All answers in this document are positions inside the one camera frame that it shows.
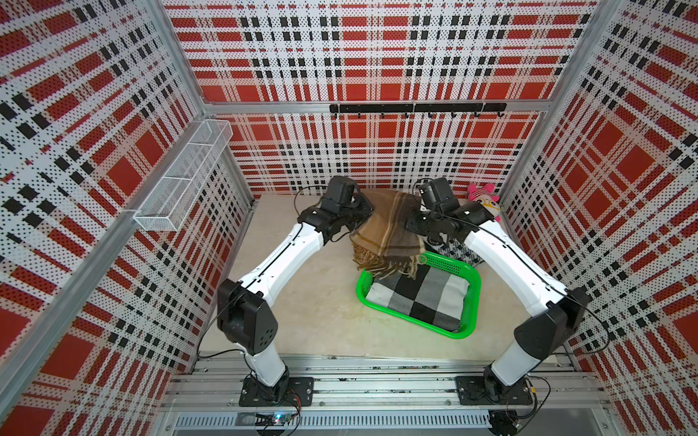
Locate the pink white plush toy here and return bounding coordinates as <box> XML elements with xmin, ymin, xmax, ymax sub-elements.
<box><xmin>467</xmin><ymin>183</ymin><xmax>501</xmax><ymax>222</ymax></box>

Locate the green circuit board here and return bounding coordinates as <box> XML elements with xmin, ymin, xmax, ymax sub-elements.
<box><xmin>254</xmin><ymin>412</ymin><xmax>287</xmax><ymax>427</ymax></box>

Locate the white wire mesh shelf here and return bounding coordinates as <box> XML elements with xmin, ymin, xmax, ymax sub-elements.
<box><xmin>135</xmin><ymin>119</ymin><xmax>232</xmax><ymax>232</ymax></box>

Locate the green plastic basket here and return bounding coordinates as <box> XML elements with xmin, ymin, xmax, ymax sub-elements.
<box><xmin>356</xmin><ymin>252</ymin><xmax>482</xmax><ymax>340</ymax></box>

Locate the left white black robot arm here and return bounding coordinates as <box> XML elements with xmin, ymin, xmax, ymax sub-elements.
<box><xmin>216</xmin><ymin>176</ymin><xmax>374</xmax><ymax>392</ymax></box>

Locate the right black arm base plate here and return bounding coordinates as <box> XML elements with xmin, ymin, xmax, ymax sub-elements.
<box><xmin>456</xmin><ymin>375</ymin><xmax>534</xmax><ymax>406</ymax></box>

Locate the grey black checkered scarf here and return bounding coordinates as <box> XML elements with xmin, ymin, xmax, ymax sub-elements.
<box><xmin>365</xmin><ymin>265</ymin><xmax>469</xmax><ymax>332</ymax></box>

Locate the black white patterned scarf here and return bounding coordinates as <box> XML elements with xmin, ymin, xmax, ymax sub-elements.
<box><xmin>434</xmin><ymin>240</ymin><xmax>485</xmax><ymax>267</ymax></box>

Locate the aluminium front rail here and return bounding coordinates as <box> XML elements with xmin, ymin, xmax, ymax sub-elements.
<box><xmin>162</xmin><ymin>355</ymin><xmax>610</xmax><ymax>412</ymax></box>

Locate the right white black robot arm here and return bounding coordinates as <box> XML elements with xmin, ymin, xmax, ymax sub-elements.
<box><xmin>406</xmin><ymin>177</ymin><xmax>590</xmax><ymax>401</ymax></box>

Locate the brown fringed scarf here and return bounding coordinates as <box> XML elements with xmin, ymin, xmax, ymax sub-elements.
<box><xmin>350</xmin><ymin>189</ymin><xmax>425</xmax><ymax>279</ymax></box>

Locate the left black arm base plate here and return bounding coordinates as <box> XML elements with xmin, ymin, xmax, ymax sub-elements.
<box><xmin>238</xmin><ymin>375</ymin><xmax>314</xmax><ymax>408</ymax></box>

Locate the black hook rail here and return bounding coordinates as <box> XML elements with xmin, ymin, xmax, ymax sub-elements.
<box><xmin>329</xmin><ymin>103</ymin><xmax>507</xmax><ymax>116</ymax></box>

